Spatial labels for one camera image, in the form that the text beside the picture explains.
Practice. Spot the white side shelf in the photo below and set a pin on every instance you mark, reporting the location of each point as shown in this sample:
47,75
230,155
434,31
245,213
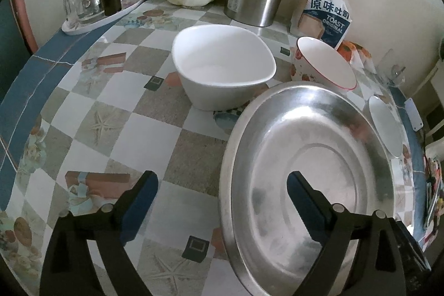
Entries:
427,99

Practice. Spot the toast bread bag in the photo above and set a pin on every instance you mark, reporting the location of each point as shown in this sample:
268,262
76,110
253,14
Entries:
325,20

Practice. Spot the large white bowl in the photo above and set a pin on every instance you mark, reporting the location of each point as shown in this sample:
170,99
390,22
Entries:
386,126

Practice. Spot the small white bowl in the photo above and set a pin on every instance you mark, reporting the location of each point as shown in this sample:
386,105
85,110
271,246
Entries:
221,66

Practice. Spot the stainless steel round tray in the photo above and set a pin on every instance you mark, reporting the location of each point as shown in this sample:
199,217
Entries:
298,153

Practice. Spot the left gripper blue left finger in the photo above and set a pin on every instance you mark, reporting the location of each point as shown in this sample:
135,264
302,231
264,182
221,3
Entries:
68,267

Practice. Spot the strawberry red-rimmed bowl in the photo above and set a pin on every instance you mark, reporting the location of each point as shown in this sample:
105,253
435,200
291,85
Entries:
316,62

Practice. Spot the colourful items pile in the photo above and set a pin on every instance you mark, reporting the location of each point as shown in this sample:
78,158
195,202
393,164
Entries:
434,200

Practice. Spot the clear glass mug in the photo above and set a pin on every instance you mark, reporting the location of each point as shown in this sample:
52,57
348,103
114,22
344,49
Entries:
390,69

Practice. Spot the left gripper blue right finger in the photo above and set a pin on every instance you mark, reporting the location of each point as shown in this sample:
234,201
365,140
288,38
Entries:
377,263

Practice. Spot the orange snack packet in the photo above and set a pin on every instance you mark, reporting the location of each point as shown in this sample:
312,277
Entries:
355,55

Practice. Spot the white power strip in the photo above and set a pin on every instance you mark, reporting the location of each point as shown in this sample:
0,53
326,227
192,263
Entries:
413,114

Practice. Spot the white tray with glasses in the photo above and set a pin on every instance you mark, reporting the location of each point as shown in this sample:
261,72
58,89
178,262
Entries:
83,16

